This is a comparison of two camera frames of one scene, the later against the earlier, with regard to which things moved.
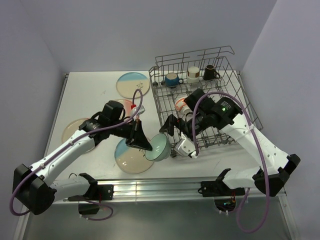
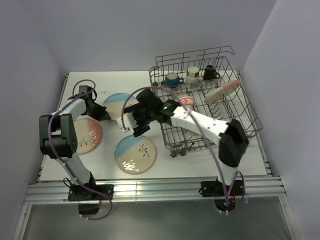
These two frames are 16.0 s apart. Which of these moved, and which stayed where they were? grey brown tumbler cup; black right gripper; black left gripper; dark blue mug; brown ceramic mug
Moved: black left gripper; black right gripper
Stayed: brown ceramic mug; grey brown tumbler cup; dark blue mug
